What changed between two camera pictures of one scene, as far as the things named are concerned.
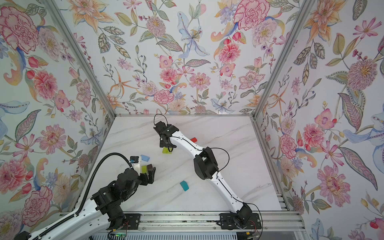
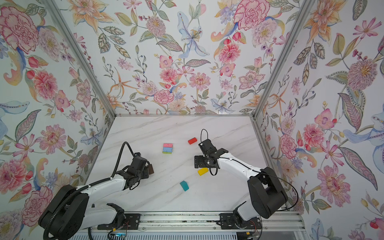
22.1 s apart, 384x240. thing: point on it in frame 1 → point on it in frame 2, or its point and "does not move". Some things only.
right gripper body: [162, 144] → [202, 161]
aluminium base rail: [203, 221] does not move
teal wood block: [184, 185] does not move
